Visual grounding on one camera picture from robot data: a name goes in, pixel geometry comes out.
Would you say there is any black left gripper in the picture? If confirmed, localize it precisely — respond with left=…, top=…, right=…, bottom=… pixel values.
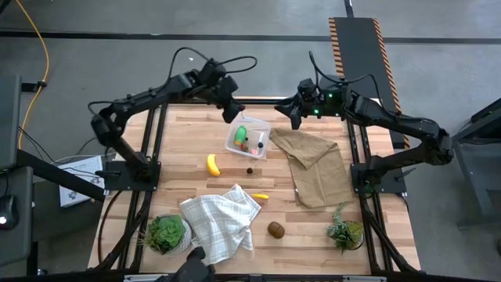
left=199, top=58, right=247, bottom=125

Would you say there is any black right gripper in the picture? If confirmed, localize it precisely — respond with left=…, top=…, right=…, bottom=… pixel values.
left=274, top=78, right=321, bottom=130

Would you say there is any clear plastic tupperware container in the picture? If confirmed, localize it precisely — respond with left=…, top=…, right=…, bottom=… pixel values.
left=225, top=115, right=272, bottom=159

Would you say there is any green toy cucumber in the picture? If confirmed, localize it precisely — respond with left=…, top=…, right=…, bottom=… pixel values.
left=233, top=125, right=248, bottom=146

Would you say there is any yellow toy banana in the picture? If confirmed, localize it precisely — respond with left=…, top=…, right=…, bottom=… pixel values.
left=205, top=154, right=221, bottom=177

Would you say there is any brown toy kiwi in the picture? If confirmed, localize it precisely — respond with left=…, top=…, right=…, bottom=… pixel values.
left=267, top=221, right=287, bottom=240

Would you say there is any white checked dish towel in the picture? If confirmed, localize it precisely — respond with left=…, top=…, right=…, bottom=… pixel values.
left=178, top=183, right=262, bottom=266

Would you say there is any brown burlap cloth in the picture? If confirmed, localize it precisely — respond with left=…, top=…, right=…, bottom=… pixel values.
left=269, top=125, right=356, bottom=209

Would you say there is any black mat with striped edges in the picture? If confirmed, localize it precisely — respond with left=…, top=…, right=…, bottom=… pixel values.
left=328, top=16, right=411, bottom=150

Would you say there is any small grey-green potted plant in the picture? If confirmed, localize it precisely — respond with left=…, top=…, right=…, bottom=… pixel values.
left=326, top=202, right=365, bottom=255

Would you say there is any green succulent in white pot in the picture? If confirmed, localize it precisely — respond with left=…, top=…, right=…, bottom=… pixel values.
left=142, top=214, right=193, bottom=257

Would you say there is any white printed booklet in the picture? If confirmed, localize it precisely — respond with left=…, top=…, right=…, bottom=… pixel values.
left=58, top=155, right=106, bottom=208

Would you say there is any black device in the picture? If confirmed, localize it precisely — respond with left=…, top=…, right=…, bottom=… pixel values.
left=156, top=246, right=216, bottom=282

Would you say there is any dark grey metal cart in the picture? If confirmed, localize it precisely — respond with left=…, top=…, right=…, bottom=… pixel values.
left=453, top=97, right=501, bottom=242

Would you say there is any black diagonal support beam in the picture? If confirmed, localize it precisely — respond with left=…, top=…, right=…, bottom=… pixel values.
left=15, top=150, right=106, bottom=203

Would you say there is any grey panel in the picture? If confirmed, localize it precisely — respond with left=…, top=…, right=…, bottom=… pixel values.
left=0, top=74, right=23, bottom=172

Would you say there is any black computer mouse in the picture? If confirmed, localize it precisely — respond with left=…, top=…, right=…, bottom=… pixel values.
left=0, top=194, right=20, bottom=231

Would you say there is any black crossbar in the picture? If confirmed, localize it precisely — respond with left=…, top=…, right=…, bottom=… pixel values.
left=0, top=272, right=501, bottom=282

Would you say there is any grey desk pad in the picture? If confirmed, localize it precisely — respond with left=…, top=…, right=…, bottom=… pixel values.
left=0, top=166, right=36, bottom=267

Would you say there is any black aluminium table frame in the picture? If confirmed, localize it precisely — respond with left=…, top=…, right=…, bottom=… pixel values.
left=88, top=96, right=423, bottom=274

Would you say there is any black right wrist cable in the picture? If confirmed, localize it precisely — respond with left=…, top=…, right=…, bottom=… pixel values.
left=308, top=50, right=383, bottom=103

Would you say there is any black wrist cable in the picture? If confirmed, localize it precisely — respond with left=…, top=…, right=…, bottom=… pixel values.
left=308, top=50, right=383, bottom=103
left=166, top=46, right=258, bottom=85

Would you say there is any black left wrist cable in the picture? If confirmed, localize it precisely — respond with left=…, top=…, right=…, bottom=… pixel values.
left=166, top=46, right=258, bottom=85

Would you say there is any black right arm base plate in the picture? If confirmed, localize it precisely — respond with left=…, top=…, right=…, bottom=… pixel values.
left=351, top=162, right=408, bottom=195

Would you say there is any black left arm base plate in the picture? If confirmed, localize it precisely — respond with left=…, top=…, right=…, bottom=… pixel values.
left=103, top=161, right=162, bottom=193

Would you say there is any silver bracket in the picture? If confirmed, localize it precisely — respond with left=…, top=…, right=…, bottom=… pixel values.
left=342, top=275, right=388, bottom=282
left=124, top=273, right=169, bottom=282

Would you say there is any yellow cable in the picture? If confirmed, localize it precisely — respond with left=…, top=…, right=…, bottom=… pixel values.
left=15, top=0, right=51, bottom=150

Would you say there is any dark brown hose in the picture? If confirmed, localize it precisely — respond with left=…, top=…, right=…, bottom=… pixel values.
left=97, top=190, right=123, bottom=263

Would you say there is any black cable clip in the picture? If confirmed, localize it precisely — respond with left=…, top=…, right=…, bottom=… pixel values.
left=21, top=80, right=48, bottom=93

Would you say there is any black floor cable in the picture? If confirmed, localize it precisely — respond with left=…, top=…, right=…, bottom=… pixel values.
left=17, top=125, right=115, bottom=165

